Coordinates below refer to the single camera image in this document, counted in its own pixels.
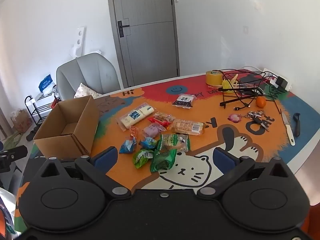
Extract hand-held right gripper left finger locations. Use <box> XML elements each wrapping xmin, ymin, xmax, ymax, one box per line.
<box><xmin>32</xmin><ymin>146</ymin><xmax>132</xmax><ymax>200</ymax></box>

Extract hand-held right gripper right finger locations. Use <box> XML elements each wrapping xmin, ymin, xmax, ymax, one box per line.
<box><xmin>196</xmin><ymin>147</ymin><xmax>298</xmax><ymax>200</ymax></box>

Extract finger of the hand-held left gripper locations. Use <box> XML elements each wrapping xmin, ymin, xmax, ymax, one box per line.
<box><xmin>0</xmin><ymin>145</ymin><xmax>28</xmax><ymax>173</ymax></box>

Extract blue snack packet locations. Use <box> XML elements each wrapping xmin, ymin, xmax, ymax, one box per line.
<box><xmin>119</xmin><ymin>137</ymin><xmax>137</xmax><ymax>154</ymax></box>
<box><xmin>139</xmin><ymin>137</ymin><xmax>158</xmax><ymax>150</ymax></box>

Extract cardboard box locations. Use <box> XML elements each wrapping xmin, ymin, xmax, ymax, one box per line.
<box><xmin>33</xmin><ymin>95</ymin><xmax>100</xmax><ymax>159</ymax></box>

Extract black sesame cake packet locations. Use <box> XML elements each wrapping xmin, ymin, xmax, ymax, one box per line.
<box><xmin>172</xmin><ymin>94</ymin><xmax>195</xmax><ymax>109</ymax></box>

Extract green floor mat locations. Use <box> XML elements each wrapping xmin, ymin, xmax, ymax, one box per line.
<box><xmin>2</xmin><ymin>131</ymin><xmax>24</xmax><ymax>150</ymax></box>

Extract dark slipper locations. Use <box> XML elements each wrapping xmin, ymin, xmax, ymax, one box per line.
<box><xmin>26</xmin><ymin>127</ymin><xmax>38</xmax><ymax>141</ymax></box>

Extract brown box on floor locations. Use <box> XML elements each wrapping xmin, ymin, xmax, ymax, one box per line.
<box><xmin>10</xmin><ymin>109</ymin><xmax>32</xmax><ymax>133</ymax></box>

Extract small green snack packet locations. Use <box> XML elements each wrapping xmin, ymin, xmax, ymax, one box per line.
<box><xmin>132</xmin><ymin>149</ymin><xmax>154</xmax><ymax>169</ymax></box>

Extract beige bread packet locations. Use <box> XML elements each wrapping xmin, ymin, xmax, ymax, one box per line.
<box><xmin>171</xmin><ymin>119</ymin><xmax>207</xmax><ymax>136</ymax></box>

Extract green and white snack packet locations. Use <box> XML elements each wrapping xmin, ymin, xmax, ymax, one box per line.
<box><xmin>156</xmin><ymin>133</ymin><xmax>191</xmax><ymax>153</ymax></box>

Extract black shoe rack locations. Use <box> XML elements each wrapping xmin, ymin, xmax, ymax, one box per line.
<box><xmin>24</xmin><ymin>90</ymin><xmax>59</xmax><ymax>127</ymax></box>

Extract long white snack packet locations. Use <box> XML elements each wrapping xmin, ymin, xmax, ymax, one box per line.
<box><xmin>116</xmin><ymin>103</ymin><xmax>155</xmax><ymax>131</ymax></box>

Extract white plastic bag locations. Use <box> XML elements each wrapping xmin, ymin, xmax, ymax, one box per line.
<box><xmin>0</xmin><ymin>189</ymin><xmax>17</xmax><ymax>233</ymax></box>

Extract bunch of keys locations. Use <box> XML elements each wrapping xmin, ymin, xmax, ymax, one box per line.
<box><xmin>241</xmin><ymin>110</ymin><xmax>270</xmax><ymax>132</ymax></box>

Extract purple snack packet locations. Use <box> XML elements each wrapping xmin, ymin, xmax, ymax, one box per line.
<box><xmin>143</xmin><ymin>123</ymin><xmax>165</xmax><ymax>137</ymax></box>

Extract printed cat table mat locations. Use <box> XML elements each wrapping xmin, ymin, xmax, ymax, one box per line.
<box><xmin>15</xmin><ymin>67</ymin><xmax>320</xmax><ymax>240</ymax></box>

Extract dark green snack packet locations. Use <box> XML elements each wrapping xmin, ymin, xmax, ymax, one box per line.
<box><xmin>150</xmin><ymin>150</ymin><xmax>178</xmax><ymax>173</ymax></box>

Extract red snack packet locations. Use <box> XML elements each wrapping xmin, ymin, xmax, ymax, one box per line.
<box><xmin>147</xmin><ymin>117</ymin><xmax>172</xmax><ymax>128</ymax></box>

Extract white dotted pillow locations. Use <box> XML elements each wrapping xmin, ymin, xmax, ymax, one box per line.
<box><xmin>74</xmin><ymin>83</ymin><xmax>102</xmax><ymax>99</ymax></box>

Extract clear nut bar packet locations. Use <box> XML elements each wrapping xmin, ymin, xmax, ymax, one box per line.
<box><xmin>153</xmin><ymin>112</ymin><xmax>176</xmax><ymax>122</ymax></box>

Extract blue plastic bag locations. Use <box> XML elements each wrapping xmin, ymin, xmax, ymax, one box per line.
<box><xmin>39</xmin><ymin>74</ymin><xmax>55</xmax><ymax>92</ymax></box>

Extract yellow tape roll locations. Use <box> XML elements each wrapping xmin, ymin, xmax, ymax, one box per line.
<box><xmin>206</xmin><ymin>70</ymin><xmax>224</xmax><ymax>87</ymax></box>

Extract black peeler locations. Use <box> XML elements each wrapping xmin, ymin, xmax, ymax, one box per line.
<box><xmin>293</xmin><ymin>113</ymin><xmax>301</xmax><ymax>137</ymax></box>

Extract grey chair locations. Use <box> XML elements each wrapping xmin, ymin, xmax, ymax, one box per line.
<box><xmin>56</xmin><ymin>53</ymin><xmax>122</xmax><ymax>100</ymax></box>

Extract black charger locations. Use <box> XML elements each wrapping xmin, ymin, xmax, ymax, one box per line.
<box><xmin>275</xmin><ymin>76</ymin><xmax>289</xmax><ymax>89</ymax></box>

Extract white power strip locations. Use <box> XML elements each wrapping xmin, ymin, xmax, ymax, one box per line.
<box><xmin>262</xmin><ymin>68</ymin><xmax>293</xmax><ymax>92</ymax></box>

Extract white foam board with holes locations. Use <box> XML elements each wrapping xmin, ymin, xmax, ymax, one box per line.
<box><xmin>71</xmin><ymin>26</ymin><xmax>85</xmax><ymax>58</ymax></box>

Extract grey door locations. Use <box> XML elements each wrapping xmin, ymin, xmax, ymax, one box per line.
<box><xmin>106</xmin><ymin>0</ymin><xmax>180</xmax><ymax>89</ymax></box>

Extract white handled knife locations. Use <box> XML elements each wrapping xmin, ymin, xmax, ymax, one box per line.
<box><xmin>281</xmin><ymin>111</ymin><xmax>296</xmax><ymax>146</ymax></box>

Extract tangled black cables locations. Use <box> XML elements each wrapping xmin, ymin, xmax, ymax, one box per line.
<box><xmin>212</xmin><ymin>69</ymin><xmax>278</xmax><ymax>111</ymax></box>

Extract black door handle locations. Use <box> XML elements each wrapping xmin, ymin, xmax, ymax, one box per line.
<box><xmin>117</xmin><ymin>20</ymin><xmax>130</xmax><ymax>38</ymax></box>

